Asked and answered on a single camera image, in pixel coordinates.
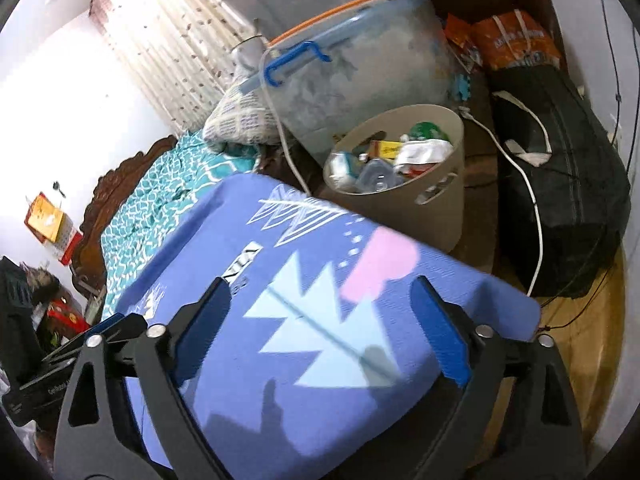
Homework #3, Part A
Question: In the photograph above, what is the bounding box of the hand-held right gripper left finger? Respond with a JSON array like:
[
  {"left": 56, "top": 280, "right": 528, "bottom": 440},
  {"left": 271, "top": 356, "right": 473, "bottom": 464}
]
[{"left": 52, "top": 276, "right": 233, "bottom": 480}]

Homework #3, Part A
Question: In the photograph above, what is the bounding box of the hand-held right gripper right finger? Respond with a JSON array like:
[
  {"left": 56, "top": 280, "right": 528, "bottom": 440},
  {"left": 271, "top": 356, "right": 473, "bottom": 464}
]
[{"left": 410, "top": 276, "right": 586, "bottom": 480}]

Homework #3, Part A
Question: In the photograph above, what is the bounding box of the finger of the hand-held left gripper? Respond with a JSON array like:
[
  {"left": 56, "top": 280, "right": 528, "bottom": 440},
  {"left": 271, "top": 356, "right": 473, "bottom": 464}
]
[
  {"left": 81, "top": 312, "right": 126, "bottom": 340},
  {"left": 42, "top": 316, "right": 150, "bottom": 365}
]

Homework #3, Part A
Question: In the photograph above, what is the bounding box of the beige plastic bin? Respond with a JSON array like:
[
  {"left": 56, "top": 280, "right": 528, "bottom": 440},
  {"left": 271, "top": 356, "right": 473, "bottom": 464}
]
[{"left": 322, "top": 104, "right": 466, "bottom": 256}]

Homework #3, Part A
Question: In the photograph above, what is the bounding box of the clear plastic container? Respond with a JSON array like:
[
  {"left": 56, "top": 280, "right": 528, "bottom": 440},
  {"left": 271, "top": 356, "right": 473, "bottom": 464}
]
[{"left": 357, "top": 160, "right": 401, "bottom": 193}]

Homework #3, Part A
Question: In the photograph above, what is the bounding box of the white red snack wrapper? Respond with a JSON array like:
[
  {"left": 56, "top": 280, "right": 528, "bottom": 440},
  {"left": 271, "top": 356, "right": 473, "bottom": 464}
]
[{"left": 395, "top": 139, "right": 453, "bottom": 166}]

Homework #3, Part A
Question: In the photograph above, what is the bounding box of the yellow box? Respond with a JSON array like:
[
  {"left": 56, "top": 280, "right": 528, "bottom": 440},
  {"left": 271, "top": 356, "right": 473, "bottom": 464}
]
[{"left": 367, "top": 140, "right": 403, "bottom": 161}]

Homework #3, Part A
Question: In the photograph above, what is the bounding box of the green drink can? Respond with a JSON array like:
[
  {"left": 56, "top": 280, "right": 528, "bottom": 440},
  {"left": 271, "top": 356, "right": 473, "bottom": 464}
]
[{"left": 410, "top": 122, "right": 448, "bottom": 143}]

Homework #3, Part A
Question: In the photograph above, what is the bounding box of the red gift box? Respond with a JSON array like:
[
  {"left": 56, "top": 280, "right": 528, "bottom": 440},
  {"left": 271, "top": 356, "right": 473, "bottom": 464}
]
[{"left": 45, "top": 297, "right": 87, "bottom": 332}]

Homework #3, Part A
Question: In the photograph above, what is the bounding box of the brown handbag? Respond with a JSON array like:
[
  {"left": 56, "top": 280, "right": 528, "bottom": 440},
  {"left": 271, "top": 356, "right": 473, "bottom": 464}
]
[{"left": 25, "top": 265, "right": 62, "bottom": 302}]

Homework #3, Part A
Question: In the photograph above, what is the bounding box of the cluttered metal shelf rack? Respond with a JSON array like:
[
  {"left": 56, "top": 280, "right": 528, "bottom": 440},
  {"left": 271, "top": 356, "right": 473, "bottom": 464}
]
[{"left": 0, "top": 255, "right": 101, "bottom": 411}]

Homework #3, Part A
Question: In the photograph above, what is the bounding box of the blue printed mat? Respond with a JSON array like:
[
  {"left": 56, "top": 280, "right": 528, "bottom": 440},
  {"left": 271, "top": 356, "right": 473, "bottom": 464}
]
[{"left": 102, "top": 172, "right": 543, "bottom": 480}]

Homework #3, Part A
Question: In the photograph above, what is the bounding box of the teal patterned quilt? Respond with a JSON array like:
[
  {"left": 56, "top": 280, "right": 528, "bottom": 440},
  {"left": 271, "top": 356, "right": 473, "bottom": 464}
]
[{"left": 100, "top": 130, "right": 261, "bottom": 318}]

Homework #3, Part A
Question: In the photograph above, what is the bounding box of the carved wooden headboard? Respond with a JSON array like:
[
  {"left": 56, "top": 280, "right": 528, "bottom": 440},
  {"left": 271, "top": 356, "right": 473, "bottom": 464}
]
[{"left": 70, "top": 134, "right": 178, "bottom": 301}]

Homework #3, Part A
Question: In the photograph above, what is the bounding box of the large black bag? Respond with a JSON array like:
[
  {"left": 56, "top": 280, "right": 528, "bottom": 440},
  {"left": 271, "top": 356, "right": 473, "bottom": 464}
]
[{"left": 487, "top": 65, "right": 632, "bottom": 298}]

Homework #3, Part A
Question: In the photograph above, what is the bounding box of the grey patterned pillow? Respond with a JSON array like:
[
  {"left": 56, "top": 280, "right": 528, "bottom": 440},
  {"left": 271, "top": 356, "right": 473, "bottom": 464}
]
[{"left": 202, "top": 77, "right": 291, "bottom": 153}]

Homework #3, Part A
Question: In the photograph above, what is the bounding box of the blue foam piece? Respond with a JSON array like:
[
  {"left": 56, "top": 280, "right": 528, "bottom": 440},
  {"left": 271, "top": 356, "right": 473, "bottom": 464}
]
[{"left": 450, "top": 74, "right": 473, "bottom": 103}]

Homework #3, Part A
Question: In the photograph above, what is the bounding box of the white enamel mug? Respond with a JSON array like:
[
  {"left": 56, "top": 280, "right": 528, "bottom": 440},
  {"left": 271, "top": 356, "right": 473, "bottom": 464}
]
[{"left": 231, "top": 35, "right": 267, "bottom": 70}]

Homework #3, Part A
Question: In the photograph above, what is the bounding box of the beige patterned curtain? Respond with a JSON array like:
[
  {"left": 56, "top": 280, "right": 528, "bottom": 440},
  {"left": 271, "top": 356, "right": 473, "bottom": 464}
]
[{"left": 90, "top": 0, "right": 261, "bottom": 136}]

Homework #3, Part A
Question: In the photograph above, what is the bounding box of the orange snack packet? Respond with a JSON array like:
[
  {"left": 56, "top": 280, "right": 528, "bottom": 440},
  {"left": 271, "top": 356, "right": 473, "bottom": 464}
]
[{"left": 444, "top": 12, "right": 483, "bottom": 68}]

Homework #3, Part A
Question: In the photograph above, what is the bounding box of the orange printed bag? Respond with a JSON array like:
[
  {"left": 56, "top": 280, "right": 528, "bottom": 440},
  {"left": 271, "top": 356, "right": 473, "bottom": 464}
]
[{"left": 472, "top": 10, "right": 561, "bottom": 72}]

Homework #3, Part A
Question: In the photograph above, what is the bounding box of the red yellow wall calendar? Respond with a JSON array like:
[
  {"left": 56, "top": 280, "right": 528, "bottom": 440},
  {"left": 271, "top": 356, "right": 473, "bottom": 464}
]
[{"left": 24, "top": 192, "right": 83, "bottom": 266}]

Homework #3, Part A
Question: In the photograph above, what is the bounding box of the clear storage box blue handle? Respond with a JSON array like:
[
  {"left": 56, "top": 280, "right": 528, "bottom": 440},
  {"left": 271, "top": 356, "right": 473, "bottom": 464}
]
[{"left": 240, "top": 0, "right": 466, "bottom": 166}]

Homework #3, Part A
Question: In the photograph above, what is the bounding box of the thin black cable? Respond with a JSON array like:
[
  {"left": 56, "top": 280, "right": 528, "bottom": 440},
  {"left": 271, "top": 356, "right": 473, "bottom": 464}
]
[{"left": 540, "top": 0, "right": 628, "bottom": 333}]

